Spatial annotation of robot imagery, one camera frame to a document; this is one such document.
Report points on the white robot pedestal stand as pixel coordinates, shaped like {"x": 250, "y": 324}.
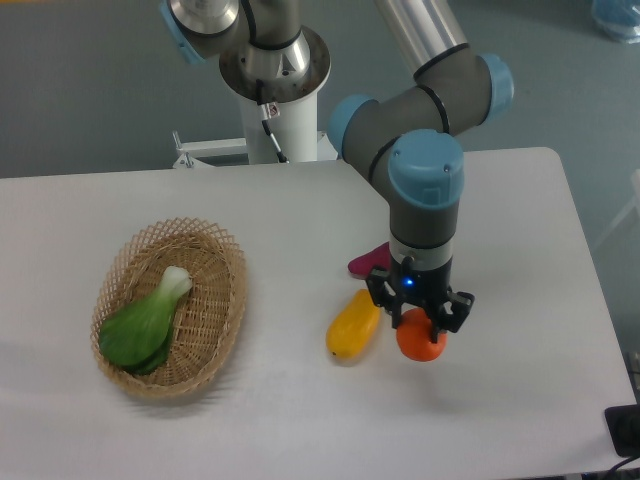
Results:
{"x": 277, "y": 93}

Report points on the orange fruit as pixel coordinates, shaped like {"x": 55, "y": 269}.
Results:
{"x": 413, "y": 337}

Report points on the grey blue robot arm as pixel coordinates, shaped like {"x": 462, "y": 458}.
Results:
{"x": 405, "y": 147}

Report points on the black device at table edge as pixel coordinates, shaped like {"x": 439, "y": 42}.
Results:
{"x": 623, "y": 426}

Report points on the woven wicker basket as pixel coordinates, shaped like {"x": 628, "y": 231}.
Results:
{"x": 207, "y": 318}

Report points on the purple sweet potato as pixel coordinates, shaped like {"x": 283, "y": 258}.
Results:
{"x": 379, "y": 257}

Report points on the yellow mango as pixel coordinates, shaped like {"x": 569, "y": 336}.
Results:
{"x": 352, "y": 330}

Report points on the blue bag in corner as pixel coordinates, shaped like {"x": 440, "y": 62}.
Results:
{"x": 619, "y": 19}

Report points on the green bok choy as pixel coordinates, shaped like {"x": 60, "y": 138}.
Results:
{"x": 137, "y": 338}

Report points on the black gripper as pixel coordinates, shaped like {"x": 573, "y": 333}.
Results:
{"x": 428, "y": 289}

